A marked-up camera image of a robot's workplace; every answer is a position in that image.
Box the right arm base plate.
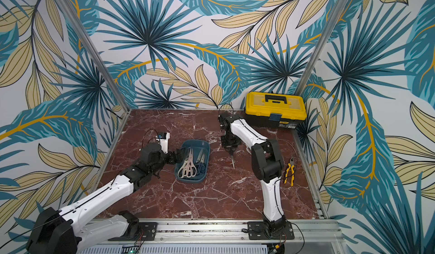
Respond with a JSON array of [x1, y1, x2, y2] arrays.
[[244, 221, 295, 240]]

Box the yellow handled pliers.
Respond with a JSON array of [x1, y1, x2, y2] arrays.
[[284, 157, 295, 187]]

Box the aluminium front rail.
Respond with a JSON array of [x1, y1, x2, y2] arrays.
[[81, 218, 349, 254]]

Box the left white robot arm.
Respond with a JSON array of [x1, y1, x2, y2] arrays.
[[26, 143, 185, 254]]

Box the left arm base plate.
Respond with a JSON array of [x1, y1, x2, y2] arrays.
[[120, 222, 158, 242]]

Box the yellow black toolbox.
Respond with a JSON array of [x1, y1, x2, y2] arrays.
[[245, 92, 307, 128]]

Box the blue handled scissors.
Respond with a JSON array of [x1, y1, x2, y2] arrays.
[[197, 149, 206, 174]]

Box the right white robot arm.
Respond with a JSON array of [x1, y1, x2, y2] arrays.
[[218, 113, 287, 234]]

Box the teal plastic storage box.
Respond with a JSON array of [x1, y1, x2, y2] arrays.
[[174, 140, 211, 184]]

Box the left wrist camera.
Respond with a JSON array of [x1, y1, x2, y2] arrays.
[[156, 132, 170, 154]]

